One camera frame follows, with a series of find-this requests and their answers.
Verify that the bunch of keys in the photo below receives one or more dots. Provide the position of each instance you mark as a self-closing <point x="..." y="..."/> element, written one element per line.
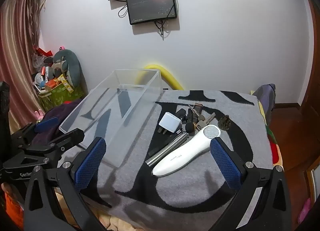
<point x="203" y="121"/>

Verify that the white handheld device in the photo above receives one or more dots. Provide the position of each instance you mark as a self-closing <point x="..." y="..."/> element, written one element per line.
<point x="180" y="157"/>

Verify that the silver metal cylinder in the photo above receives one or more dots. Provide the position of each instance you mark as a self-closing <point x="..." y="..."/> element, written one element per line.
<point x="165" y="149"/>

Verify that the green patterned box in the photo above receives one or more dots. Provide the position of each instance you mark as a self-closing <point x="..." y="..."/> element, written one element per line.
<point x="60" y="96"/>

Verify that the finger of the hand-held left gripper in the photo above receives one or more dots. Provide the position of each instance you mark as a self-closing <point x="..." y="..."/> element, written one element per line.
<point x="47" y="123"/>
<point x="72" y="136"/>

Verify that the small black box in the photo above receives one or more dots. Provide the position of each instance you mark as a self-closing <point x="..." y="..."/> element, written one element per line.
<point x="180" y="116"/>

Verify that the person's left forearm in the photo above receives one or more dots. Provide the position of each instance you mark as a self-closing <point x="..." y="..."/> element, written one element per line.
<point x="11" y="203"/>

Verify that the pink bunny toy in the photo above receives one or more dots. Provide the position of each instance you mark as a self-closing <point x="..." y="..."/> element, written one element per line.
<point x="39" y="114"/>

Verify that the pink slipper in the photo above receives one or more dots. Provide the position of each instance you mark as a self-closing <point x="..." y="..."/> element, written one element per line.
<point x="304" y="211"/>

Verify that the purple bag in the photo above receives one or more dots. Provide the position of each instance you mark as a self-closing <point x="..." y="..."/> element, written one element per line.
<point x="265" y="93"/>

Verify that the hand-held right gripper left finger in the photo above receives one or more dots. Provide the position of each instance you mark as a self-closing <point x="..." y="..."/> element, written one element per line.
<point x="90" y="163"/>

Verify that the small black monitor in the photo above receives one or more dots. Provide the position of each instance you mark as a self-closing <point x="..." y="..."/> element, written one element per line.
<point x="150" y="6"/>

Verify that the dark purple cloth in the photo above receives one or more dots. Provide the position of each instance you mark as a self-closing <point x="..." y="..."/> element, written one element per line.
<point x="57" y="113"/>

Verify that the grey-green plush toy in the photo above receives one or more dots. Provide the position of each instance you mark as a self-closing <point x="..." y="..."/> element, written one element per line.
<point x="72" y="68"/>

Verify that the pile of small packages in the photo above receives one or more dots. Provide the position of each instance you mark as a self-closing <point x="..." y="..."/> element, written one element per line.
<point x="53" y="82"/>

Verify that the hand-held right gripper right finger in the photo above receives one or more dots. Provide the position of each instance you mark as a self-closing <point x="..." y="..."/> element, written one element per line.
<point x="226" y="163"/>

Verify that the yellow foam tube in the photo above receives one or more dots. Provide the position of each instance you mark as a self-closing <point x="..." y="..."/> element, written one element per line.
<point x="172" y="80"/>

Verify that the white charger plug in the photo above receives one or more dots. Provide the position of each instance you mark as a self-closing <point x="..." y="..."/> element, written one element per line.
<point x="168" y="122"/>

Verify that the pink striped curtain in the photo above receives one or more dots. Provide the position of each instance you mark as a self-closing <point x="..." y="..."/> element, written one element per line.
<point x="15" y="46"/>

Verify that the dark cone-shaped ornament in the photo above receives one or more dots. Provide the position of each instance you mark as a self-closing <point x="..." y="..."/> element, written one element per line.
<point x="224" y="123"/>

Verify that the grey printed blanket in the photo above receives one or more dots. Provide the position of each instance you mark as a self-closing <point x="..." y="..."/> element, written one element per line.
<point x="200" y="196"/>

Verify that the clear plastic box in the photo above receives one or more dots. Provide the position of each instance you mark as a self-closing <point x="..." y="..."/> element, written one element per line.
<point x="135" y="81"/>

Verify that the red ribbon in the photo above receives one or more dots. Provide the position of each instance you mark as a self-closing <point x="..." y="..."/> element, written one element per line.
<point x="42" y="51"/>

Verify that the colourful bedding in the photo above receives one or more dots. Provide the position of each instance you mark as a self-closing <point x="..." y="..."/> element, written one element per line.
<point x="273" y="151"/>

